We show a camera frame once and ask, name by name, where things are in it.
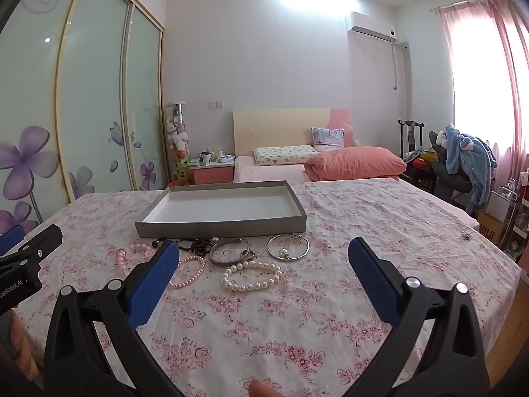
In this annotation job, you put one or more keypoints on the thin silver bangle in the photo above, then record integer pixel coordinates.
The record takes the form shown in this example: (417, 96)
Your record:
(289, 259)

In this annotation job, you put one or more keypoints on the pink curtain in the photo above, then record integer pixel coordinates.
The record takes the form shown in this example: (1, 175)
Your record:
(506, 70)

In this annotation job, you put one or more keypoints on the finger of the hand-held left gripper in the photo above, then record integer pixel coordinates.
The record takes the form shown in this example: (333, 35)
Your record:
(10, 240)
(41, 242)

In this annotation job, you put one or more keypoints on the pink bed sheet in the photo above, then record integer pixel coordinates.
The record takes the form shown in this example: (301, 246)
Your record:
(268, 171)

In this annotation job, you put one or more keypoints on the small blue patterned pillow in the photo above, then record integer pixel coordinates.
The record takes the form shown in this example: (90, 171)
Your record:
(328, 137)

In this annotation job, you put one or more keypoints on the beige and pink headboard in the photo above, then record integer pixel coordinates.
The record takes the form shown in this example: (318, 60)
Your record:
(272, 128)

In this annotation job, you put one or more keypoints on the person's left hand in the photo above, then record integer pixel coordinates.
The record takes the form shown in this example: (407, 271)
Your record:
(27, 347)

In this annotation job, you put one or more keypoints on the dark wooden chair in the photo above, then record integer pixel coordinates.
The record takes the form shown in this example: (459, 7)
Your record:
(409, 132)

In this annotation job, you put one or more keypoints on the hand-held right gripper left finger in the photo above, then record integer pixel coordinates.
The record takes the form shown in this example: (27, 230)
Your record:
(153, 285)

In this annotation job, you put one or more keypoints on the grey office chair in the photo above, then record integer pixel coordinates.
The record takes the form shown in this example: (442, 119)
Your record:
(448, 173)

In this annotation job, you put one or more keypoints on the white air conditioner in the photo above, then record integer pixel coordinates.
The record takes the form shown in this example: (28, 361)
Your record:
(370, 25)

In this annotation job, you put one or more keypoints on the white patterned pillow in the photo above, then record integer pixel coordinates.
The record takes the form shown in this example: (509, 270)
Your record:
(283, 155)

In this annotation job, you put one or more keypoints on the wide grey metal bangle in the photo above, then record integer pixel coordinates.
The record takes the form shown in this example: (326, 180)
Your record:
(223, 261)

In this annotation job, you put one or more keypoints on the person's right hand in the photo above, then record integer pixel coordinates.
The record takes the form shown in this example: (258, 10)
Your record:
(264, 389)

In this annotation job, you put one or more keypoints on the floral sliding door wardrobe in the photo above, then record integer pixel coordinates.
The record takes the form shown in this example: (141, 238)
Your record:
(91, 91)

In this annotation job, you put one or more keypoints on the pink nightstand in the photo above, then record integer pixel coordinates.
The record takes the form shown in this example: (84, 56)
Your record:
(210, 173)

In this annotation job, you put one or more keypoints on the red yellow toy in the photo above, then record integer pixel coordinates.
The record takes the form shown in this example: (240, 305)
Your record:
(425, 159)

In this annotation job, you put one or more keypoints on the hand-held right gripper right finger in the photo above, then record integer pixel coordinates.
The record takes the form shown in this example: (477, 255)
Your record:
(372, 281)

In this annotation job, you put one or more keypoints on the white wall switch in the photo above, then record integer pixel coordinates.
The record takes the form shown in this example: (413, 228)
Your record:
(216, 104)

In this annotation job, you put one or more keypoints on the grey cardboard tray box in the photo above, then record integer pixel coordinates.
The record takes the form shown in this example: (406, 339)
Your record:
(219, 211)

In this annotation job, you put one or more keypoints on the plush toy column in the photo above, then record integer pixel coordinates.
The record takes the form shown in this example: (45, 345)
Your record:
(178, 140)

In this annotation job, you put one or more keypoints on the salmon pink pillow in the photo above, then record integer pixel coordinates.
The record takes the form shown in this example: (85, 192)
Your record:
(355, 163)

